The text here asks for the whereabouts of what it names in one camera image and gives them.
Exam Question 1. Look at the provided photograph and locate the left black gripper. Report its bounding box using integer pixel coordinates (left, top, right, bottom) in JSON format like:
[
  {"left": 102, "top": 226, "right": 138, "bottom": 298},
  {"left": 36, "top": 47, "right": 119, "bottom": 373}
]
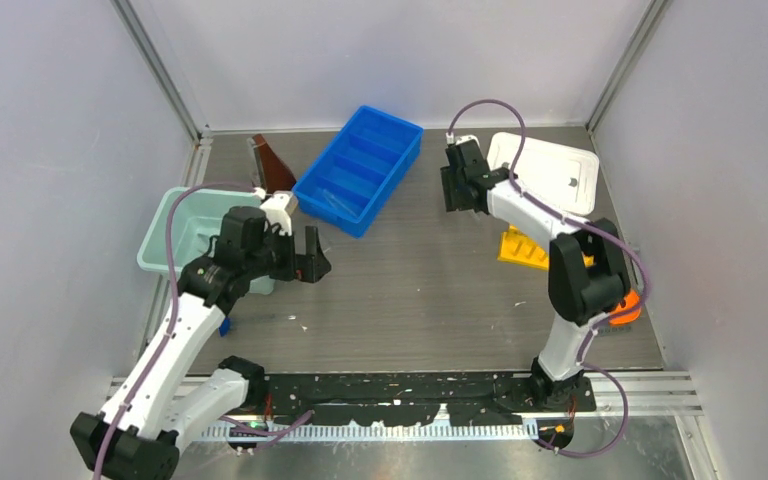
[{"left": 245, "top": 223, "right": 329, "bottom": 283}]

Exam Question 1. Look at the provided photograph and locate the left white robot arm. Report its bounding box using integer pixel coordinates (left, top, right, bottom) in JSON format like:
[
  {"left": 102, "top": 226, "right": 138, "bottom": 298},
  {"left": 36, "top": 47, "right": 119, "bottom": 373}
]
[{"left": 70, "top": 205, "right": 331, "bottom": 479}]

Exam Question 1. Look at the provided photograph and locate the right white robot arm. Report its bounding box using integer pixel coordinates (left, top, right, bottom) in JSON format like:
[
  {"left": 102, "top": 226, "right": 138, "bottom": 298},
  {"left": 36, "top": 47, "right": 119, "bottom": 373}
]
[{"left": 440, "top": 136, "right": 631, "bottom": 411}]

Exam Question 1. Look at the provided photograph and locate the blue divided plastic bin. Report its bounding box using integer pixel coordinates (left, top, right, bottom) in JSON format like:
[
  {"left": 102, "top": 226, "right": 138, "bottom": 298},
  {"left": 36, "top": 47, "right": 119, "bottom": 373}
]
[{"left": 293, "top": 105, "right": 424, "bottom": 238}]

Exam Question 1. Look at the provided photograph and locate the yellow test tube rack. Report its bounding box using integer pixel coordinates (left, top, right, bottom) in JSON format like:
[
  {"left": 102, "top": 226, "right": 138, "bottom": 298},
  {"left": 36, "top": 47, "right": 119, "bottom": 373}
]
[{"left": 497, "top": 225, "right": 597, "bottom": 272}]

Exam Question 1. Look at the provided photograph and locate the brown triangular stand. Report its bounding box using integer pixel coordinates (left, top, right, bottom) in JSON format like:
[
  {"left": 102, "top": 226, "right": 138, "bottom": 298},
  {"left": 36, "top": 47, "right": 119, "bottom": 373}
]
[{"left": 247, "top": 134, "right": 297, "bottom": 194}]

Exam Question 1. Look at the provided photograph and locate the white plastic tray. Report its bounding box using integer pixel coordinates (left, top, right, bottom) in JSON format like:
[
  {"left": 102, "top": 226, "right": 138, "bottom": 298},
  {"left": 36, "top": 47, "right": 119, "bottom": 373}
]
[{"left": 487, "top": 132, "right": 600, "bottom": 216}]

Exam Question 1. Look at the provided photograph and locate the light green plastic tub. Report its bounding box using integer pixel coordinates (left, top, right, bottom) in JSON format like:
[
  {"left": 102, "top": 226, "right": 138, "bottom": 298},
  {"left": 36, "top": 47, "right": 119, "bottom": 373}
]
[{"left": 137, "top": 187, "right": 261, "bottom": 276}]

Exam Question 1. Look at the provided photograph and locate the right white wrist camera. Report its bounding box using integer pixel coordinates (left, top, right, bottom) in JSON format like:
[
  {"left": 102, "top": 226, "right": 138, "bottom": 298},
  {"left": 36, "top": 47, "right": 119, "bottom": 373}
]
[{"left": 445, "top": 132, "right": 479, "bottom": 147}]

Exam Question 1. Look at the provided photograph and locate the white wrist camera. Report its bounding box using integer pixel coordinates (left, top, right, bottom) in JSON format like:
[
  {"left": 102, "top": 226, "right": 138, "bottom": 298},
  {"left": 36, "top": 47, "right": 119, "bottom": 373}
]
[
  {"left": 254, "top": 187, "right": 298, "bottom": 236},
  {"left": 445, "top": 132, "right": 479, "bottom": 147}
]

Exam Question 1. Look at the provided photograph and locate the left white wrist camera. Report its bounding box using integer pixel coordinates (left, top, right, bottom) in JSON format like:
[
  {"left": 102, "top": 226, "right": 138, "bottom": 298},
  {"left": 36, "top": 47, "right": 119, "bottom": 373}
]
[{"left": 254, "top": 187, "right": 298, "bottom": 236}]

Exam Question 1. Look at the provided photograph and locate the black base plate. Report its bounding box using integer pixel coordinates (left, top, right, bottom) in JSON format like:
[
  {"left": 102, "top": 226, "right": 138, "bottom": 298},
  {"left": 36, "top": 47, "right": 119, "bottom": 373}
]
[{"left": 231, "top": 371, "right": 596, "bottom": 427}]

